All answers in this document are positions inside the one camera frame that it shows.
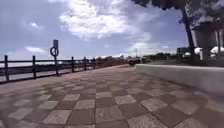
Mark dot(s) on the water behind railing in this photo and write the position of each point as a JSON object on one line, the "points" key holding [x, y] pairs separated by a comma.
{"points": [[20, 76]]}

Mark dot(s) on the lifebuoy post with sign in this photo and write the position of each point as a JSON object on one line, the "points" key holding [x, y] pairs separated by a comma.
{"points": [[55, 51]]}

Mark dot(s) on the dark wooden railing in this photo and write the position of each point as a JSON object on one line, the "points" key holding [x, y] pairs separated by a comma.
{"points": [[40, 66]]}

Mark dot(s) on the checkered paved promenade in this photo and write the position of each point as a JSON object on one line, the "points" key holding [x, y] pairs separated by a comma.
{"points": [[106, 100]]}

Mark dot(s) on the distant pole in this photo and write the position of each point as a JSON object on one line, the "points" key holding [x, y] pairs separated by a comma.
{"points": [[135, 52]]}

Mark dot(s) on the distant row of trees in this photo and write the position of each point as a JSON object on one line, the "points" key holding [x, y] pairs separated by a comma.
{"points": [[160, 56]]}

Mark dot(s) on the thick-trunked tree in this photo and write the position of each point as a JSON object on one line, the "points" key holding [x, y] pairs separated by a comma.
{"points": [[207, 40]]}

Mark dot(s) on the low grey concrete wall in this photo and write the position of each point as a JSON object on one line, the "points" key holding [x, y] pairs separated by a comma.
{"points": [[190, 76]]}

